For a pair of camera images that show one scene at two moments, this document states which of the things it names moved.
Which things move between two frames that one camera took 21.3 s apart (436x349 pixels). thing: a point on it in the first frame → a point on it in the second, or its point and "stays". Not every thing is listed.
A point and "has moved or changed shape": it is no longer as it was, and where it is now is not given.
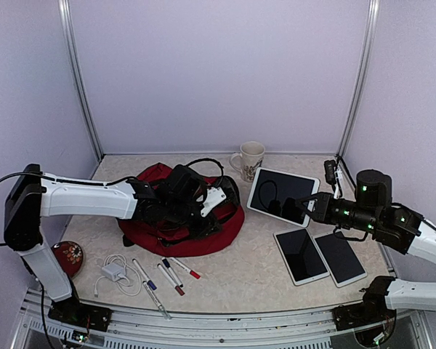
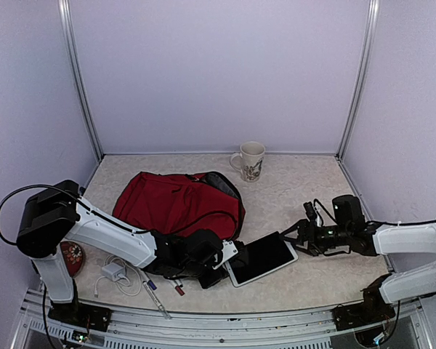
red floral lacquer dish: x=72 y=256 stays
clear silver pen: x=155 y=300 stays
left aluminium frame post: x=65 y=17 stays
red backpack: x=183 y=211 has moved or changed shape
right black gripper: x=323 y=211 → x=303 y=226
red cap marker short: x=181 y=292 stays
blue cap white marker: x=150 y=283 stays
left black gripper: x=204 y=230 → x=210 y=283
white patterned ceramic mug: x=252 y=154 stays
